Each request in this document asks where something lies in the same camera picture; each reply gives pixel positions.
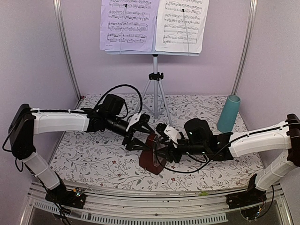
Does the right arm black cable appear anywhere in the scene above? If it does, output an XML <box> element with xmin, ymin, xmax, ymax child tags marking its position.
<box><xmin>154</xmin><ymin>135</ymin><xmax>235</xmax><ymax>174</ymax></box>

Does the brown wooden metronome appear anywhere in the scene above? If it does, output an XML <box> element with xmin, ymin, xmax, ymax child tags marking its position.
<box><xmin>139</xmin><ymin>134</ymin><xmax>166</xmax><ymax>175</ymax></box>

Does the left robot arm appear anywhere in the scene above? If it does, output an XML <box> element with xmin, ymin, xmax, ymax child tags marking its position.
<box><xmin>4</xmin><ymin>94</ymin><xmax>154</xmax><ymax>203</ymax></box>

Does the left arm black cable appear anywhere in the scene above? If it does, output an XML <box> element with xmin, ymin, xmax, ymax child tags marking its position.
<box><xmin>93</xmin><ymin>84</ymin><xmax>143</xmax><ymax>115</ymax></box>

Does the aluminium frame post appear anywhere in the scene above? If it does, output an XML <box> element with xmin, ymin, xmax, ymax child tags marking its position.
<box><xmin>53</xmin><ymin>0</ymin><xmax>81</xmax><ymax>100</ymax></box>
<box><xmin>231</xmin><ymin>0</ymin><xmax>258</xmax><ymax>95</ymax></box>

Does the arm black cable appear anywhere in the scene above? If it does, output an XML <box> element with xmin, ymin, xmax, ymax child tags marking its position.
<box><xmin>93</xmin><ymin>84</ymin><xmax>143</xmax><ymax>115</ymax></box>
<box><xmin>154</xmin><ymin>135</ymin><xmax>235</xmax><ymax>174</ymax></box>

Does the left aluminium frame post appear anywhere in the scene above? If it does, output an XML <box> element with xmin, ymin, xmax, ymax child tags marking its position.
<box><xmin>53</xmin><ymin>0</ymin><xmax>81</xmax><ymax>100</ymax></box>

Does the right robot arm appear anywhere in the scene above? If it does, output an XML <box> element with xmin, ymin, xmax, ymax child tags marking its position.
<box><xmin>154</xmin><ymin>114</ymin><xmax>300</xmax><ymax>204</ymax></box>

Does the white sheet music page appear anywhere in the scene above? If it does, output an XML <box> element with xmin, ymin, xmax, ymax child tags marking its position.
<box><xmin>155</xmin><ymin>0</ymin><xmax>209</xmax><ymax>54</ymax></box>

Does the floral patterned table mat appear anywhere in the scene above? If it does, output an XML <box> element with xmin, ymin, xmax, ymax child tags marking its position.
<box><xmin>50</xmin><ymin>95</ymin><xmax>263</xmax><ymax>192</ymax></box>

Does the light blue music stand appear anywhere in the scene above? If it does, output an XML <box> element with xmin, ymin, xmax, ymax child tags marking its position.
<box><xmin>104</xmin><ymin>0</ymin><xmax>202</xmax><ymax>136</ymax></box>

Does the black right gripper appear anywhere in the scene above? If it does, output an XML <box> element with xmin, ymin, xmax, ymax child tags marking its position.
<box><xmin>154</xmin><ymin>137</ymin><xmax>207</xmax><ymax>164</ymax></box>

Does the teal cup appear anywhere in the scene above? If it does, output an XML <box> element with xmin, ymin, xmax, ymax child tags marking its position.
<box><xmin>217</xmin><ymin>95</ymin><xmax>241</xmax><ymax>133</ymax></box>

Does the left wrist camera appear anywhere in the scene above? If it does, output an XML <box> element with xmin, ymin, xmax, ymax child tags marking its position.
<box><xmin>126</xmin><ymin>113</ymin><xmax>150</xmax><ymax>132</ymax></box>

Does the aluminium base frame rail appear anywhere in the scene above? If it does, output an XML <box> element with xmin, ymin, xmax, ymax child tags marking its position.
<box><xmin>20</xmin><ymin>180</ymin><xmax>295</xmax><ymax>225</ymax></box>

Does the right aluminium frame post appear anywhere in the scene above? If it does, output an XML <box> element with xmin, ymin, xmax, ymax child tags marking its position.
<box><xmin>231</xmin><ymin>0</ymin><xmax>258</xmax><ymax>95</ymax></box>

